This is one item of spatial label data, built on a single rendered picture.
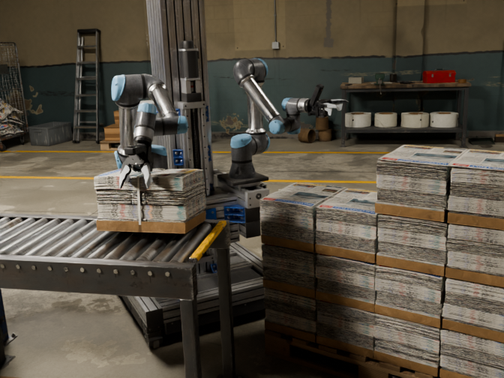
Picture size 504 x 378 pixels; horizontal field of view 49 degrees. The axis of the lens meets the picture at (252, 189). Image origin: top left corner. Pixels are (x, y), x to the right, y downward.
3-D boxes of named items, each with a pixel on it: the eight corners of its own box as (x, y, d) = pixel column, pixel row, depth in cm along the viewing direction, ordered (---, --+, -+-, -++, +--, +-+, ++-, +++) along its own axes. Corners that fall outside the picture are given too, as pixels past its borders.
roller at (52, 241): (90, 229, 255) (88, 218, 254) (31, 268, 211) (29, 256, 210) (80, 228, 256) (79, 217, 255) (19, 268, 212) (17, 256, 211)
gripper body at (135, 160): (152, 173, 220) (156, 145, 224) (144, 165, 212) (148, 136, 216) (134, 173, 221) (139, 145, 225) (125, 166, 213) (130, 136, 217)
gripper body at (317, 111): (332, 114, 292) (313, 112, 300) (331, 97, 289) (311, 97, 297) (325, 118, 287) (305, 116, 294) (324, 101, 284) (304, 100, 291)
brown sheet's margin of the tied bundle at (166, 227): (206, 220, 245) (205, 210, 244) (185, 233, 217) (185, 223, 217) (172, 218, 248) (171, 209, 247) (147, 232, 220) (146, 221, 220)
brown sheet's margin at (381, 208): (402, 191, 265) (403, 182, 264) (466, 198, 250) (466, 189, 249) (373, 212, 235) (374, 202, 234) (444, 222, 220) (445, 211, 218)
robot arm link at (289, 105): (289, 112, 308) (288, 96, 306) (305, 112, 302) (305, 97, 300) (280, 113, 302) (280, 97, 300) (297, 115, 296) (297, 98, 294)
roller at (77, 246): (116, 229, 253) (115, 219, 252) (62, 270, 208) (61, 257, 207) (106, 229, 254) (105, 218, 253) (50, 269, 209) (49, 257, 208)
